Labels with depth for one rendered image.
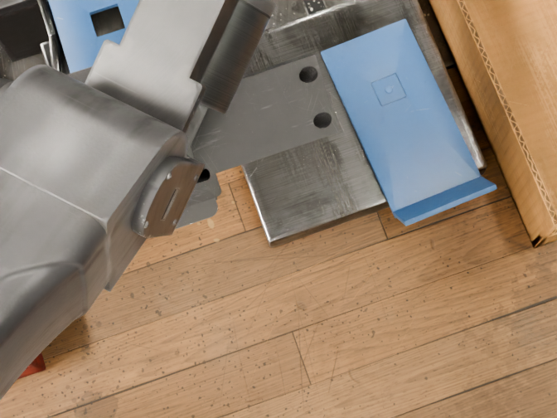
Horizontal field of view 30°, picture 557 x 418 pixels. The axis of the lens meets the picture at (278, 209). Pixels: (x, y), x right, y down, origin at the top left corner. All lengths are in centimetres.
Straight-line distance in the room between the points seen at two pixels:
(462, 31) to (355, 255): 18
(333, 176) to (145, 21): 33
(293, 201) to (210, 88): 29
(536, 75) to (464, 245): 14
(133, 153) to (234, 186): 38
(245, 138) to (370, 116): 24
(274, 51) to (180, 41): 34
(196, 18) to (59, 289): 14
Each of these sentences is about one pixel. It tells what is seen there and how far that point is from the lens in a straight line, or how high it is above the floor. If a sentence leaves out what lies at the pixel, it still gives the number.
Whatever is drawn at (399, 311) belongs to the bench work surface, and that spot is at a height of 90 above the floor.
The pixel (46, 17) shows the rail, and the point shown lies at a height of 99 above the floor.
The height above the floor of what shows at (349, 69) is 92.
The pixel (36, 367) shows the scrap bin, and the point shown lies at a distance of 76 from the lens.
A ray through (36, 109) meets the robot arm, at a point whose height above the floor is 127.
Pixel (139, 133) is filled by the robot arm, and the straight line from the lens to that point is 41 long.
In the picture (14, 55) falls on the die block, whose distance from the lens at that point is 84.
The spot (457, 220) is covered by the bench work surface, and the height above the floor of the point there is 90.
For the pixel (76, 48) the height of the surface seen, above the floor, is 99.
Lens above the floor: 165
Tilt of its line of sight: 75 degrees down
